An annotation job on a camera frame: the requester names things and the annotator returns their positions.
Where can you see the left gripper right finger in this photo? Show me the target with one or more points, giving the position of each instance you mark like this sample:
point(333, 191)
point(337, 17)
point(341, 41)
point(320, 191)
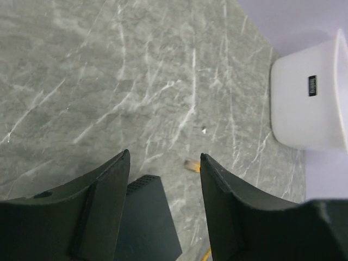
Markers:
point(244, 222)

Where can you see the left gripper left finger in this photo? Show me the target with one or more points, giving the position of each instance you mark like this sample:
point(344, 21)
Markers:
point(79, 220)

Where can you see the black network switch box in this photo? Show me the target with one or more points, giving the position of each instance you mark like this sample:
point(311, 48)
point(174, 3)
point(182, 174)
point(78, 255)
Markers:
point(147, 230)

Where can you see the white plastic basin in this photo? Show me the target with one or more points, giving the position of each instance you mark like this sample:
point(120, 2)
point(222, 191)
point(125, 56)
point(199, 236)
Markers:
point(309, 97)

